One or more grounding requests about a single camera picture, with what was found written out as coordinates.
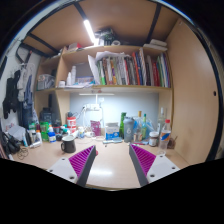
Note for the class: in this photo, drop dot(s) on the pink pouch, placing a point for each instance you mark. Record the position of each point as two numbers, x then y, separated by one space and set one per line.
96 128

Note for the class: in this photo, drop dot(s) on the hanging dark clothes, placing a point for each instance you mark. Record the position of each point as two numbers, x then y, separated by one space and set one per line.
11 93

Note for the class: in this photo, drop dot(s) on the white bottle with blue label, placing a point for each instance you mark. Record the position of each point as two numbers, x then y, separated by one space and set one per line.
51 136

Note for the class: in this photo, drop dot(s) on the white desk lamp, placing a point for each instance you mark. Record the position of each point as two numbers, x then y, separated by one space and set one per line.
96 94

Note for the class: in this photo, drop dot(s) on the clear red-capped drink bottle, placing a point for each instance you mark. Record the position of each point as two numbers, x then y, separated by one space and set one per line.
164 136

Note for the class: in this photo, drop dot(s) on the green plastic container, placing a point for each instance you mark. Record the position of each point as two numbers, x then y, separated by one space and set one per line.
44 131

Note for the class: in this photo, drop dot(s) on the grey shaker bottle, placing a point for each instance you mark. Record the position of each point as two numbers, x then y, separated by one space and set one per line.
128 131

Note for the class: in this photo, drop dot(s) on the tall clear glass bottle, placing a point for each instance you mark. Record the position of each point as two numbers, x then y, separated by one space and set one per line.
161 120

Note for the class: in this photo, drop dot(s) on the red and white canister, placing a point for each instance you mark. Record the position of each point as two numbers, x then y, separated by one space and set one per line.
71 124

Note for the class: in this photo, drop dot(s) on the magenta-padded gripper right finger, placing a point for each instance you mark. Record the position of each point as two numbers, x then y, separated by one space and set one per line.
160 166

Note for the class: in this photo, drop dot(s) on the brown clay pot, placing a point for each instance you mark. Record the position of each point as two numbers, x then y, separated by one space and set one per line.
172 143

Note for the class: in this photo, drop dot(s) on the dark green glass bottle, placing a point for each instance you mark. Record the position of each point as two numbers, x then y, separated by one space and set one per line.
122 123

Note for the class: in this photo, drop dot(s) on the white power strip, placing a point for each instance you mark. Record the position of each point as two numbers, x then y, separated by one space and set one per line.
91 107

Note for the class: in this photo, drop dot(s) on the wooden shelf unit with books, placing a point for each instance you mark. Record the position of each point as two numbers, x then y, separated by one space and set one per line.
116 88

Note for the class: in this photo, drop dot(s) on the small white-lidded jar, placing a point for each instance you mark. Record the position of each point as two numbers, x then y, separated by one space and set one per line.
153 140

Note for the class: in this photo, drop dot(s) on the clear yellow-capped bottle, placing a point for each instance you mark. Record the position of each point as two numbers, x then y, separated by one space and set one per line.
138 131

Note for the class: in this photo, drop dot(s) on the black mug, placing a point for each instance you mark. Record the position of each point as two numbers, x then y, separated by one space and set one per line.
69 145

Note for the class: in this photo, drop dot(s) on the black box appliance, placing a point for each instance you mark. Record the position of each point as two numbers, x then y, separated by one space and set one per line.
48 116

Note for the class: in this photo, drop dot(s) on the white tube ceiling light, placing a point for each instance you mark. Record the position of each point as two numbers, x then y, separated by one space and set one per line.
90 31

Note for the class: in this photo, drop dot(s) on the light blue hairbrush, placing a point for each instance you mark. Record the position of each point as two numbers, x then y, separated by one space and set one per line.
111 141

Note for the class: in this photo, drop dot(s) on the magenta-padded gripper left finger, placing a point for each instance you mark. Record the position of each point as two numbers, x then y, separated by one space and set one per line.
63 168

